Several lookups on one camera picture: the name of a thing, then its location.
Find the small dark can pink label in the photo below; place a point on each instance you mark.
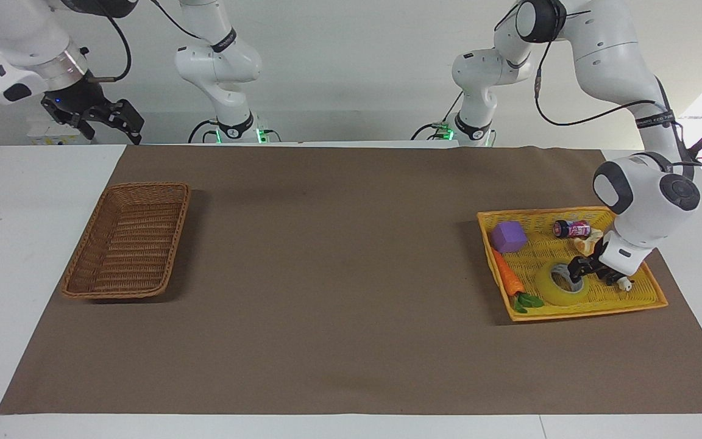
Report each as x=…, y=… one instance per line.
x=572, y=229

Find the brown wicker basket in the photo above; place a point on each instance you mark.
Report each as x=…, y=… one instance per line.
x=128, y=244

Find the yellow woven basket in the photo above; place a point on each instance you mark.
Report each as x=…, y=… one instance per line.
x=625, y=302

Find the orange toy carrot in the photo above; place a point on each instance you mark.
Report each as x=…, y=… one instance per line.
x=506, y=277

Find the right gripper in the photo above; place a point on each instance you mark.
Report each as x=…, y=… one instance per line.
x=74, y=97

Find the yellowish clear tape roll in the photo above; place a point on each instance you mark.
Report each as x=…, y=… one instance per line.
x=555, y=294

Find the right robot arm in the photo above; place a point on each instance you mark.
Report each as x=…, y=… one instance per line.
x=220, y=64

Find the small white toy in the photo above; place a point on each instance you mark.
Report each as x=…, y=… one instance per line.
x=626, y=284

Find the purple cube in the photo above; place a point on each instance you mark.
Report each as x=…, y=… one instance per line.
x=508, y=238

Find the crumpled beige toy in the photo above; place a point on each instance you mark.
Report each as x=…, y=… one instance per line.
x=587, y=244

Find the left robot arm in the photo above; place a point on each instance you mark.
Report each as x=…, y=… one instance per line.
x=610, y=55

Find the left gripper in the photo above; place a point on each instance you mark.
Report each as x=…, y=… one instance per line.
x=599, y=255

